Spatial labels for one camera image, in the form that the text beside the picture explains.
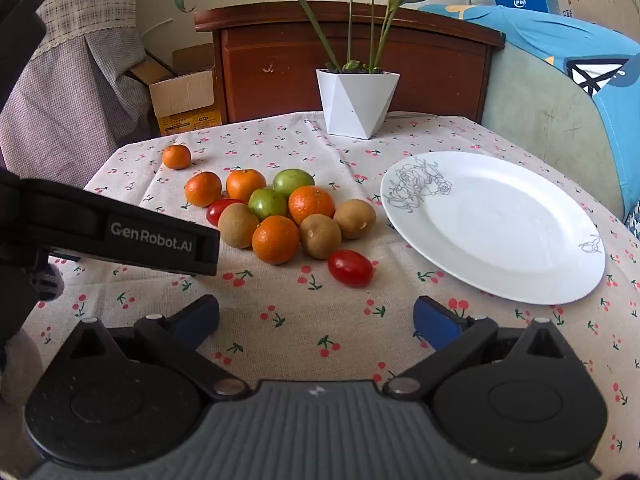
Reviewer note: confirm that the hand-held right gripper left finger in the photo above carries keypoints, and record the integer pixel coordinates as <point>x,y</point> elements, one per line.
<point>197,320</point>

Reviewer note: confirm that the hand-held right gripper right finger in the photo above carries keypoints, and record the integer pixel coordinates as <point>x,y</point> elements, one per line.
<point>435,322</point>

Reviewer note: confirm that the small orange mandarin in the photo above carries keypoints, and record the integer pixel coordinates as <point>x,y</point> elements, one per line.
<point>176,157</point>

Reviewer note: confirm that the red cherry tomato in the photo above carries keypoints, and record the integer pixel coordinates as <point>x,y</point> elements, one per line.
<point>350,268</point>
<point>219,211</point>

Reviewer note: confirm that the brown kiwi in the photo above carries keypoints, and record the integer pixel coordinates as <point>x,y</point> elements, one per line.
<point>238,226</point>
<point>320,236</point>
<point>355,218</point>

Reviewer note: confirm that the white plate with line drawing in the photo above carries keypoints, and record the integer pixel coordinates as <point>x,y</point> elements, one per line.
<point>500,230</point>

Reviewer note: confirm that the green round fruit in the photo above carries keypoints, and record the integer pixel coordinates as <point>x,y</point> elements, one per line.
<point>295,181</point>
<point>267,204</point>

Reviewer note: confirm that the person's left hand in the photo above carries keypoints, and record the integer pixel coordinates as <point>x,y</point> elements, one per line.
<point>50,285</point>

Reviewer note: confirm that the cherry print tablecloth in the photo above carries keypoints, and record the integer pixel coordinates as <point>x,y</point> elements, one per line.
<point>300,310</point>

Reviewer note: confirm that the open cardboard box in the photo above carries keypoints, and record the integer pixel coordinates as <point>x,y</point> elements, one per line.
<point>185,95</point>

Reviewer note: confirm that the large orange mandarin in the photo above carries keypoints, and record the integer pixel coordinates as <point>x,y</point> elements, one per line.
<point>312,204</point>

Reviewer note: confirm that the checked fabric cover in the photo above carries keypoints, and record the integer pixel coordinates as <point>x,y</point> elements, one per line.
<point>75,60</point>

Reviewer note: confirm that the brown wooden cabinet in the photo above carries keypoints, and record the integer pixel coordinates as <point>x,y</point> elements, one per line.
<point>270,70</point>

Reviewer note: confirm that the pale green sofa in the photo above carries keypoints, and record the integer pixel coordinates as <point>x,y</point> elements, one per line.
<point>540,125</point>

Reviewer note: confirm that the white faceted plant pot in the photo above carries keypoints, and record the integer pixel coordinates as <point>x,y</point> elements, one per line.
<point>355,105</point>

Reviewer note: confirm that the blue printed cloth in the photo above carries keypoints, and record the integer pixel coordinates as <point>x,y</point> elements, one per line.
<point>540,35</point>

